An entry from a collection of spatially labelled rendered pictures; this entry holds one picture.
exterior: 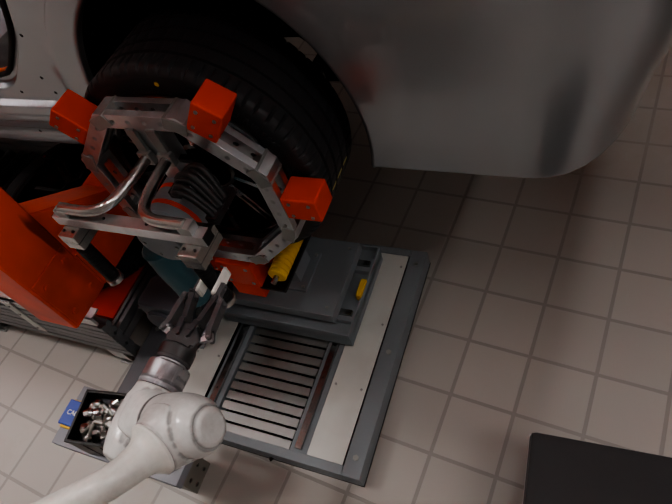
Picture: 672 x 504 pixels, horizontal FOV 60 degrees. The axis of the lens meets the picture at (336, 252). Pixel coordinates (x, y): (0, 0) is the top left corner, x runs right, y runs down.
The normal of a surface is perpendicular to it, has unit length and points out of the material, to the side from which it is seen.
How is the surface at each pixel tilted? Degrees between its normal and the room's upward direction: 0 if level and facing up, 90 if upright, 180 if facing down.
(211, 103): 35
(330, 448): 0
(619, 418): 0
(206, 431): 69
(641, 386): 0
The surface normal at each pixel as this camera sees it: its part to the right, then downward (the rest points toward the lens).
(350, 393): -0.25, -0.58
